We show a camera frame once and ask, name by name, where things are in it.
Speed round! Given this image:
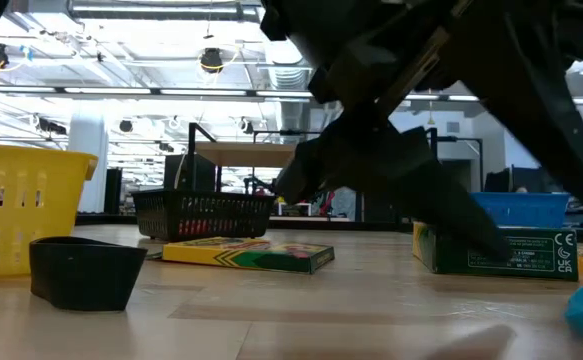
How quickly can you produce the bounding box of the white round pillar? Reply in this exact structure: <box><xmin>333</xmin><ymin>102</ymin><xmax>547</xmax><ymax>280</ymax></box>
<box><xmin>68</xmin><ymin>110</ymin><xmax>110</xmax><ymax>214</ymax></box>

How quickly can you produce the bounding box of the wide black rubber band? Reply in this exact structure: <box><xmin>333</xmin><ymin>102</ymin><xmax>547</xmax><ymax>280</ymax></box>
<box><xmin>29</xmin><ymin>236</ymin><xmax>149</xmax><ymax>312</ymax></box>

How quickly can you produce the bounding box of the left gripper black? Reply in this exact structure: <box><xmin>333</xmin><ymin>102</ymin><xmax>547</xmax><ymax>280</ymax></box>
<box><xmin>259</xmin><ymin>0</ymin><xmax>515</xmax><ymax>262</ymax></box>

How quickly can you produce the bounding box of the thick crayon box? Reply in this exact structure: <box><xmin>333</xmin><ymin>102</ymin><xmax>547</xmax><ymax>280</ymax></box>
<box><xmin>412</xmin><ymin>221</ymin><xmax>580</xmax><ymax>282</ymax></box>

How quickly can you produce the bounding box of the black plastic basket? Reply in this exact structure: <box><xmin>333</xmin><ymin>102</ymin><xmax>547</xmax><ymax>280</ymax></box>
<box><xmin>131</xmin><ymin>189</ymin><xmax>276</xmax><ymax>244</ymax></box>

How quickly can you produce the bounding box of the black tall cabinet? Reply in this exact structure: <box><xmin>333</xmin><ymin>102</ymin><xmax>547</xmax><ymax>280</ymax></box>
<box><xmin>103</xmin><ymin>167</ymin><xmax>123</xmax><ymax>215</ymax></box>

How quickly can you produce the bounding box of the black desk monitor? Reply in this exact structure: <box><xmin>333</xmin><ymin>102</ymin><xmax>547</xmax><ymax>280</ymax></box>
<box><xmin>484</xmin><ymin>167</ymin><xmax>542</xmax><ymax>194</ymax></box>

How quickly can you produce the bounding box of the wooden shelf with black legs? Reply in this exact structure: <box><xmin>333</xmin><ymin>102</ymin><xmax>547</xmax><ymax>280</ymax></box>
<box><xmin>184</xmin><ymin>122</ymin><xmax>441</xmax><ymax>194</ymax></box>

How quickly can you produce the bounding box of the black background monitor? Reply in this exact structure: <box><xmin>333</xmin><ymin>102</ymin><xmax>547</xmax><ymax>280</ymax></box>
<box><xmin>163</xmin><ymin>153</ymin><xmax>217</xmax><ymax>194</ymax></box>

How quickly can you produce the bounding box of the yellow plastic basket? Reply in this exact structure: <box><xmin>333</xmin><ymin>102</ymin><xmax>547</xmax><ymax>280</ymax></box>
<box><xmin>0</xmin><ymin>141</ymin><xmax>99</xmax><ymax>279</ymax></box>

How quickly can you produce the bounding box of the long ceiling light strip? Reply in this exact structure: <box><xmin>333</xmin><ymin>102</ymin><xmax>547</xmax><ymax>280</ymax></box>
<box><xmin>0</xmin><ymin>85</ymin><xmax>583</xmax><ymax>105</ymax></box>

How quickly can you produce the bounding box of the blue plastic basket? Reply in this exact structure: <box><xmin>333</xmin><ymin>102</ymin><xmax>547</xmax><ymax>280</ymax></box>
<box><xmin>470</xmin><ymin>192</ymin><xmax>572</xmax><ymax>229</ymax></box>

